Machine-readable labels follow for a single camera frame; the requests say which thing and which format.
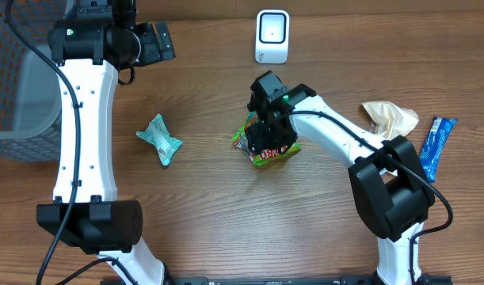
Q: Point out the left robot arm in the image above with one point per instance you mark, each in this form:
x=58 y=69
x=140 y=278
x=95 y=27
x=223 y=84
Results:
x=90 y=46

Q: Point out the light green wipes packet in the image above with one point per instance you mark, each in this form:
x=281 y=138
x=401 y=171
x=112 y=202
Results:
x=158 y=135

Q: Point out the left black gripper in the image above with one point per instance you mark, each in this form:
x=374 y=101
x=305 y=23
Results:
x=154 y=51

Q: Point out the blue snack bar wrapper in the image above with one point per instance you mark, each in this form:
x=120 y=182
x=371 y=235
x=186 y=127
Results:
x=434 y=144

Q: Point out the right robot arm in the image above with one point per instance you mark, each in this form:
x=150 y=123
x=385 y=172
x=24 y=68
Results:
x=388 y=183

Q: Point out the white barcode scanner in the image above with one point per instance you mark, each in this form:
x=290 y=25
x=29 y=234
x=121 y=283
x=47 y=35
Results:
x=272 y=36

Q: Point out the beige snack pouch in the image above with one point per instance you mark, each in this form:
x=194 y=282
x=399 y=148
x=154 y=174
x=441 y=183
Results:
x=389 y=120

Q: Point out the grey plastic mesh basket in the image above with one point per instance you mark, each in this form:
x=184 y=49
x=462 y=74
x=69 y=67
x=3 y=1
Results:
x=30 y=103

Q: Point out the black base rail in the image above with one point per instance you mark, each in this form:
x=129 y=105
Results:
x=344 y=280

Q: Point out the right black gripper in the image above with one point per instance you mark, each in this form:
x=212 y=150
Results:
x=258 y=142

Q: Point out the green snack bag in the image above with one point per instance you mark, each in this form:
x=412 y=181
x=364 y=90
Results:
x=240 y=141

